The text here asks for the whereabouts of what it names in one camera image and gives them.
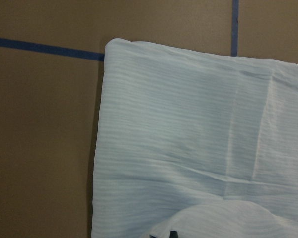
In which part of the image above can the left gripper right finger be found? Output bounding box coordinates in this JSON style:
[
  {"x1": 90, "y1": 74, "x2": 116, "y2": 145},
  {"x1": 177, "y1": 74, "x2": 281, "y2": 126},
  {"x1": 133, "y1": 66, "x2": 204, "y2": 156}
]
[{"x1": 169, "y1": 231, "x2": 178, "y2": 238}]

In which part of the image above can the light blue button-up shirt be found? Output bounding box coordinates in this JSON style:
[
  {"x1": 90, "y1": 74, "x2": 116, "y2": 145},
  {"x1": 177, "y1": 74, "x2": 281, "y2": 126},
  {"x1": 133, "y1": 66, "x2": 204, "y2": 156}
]
[{"x1": 91, "y1": 39, "x2": 298, "y2": 238}]

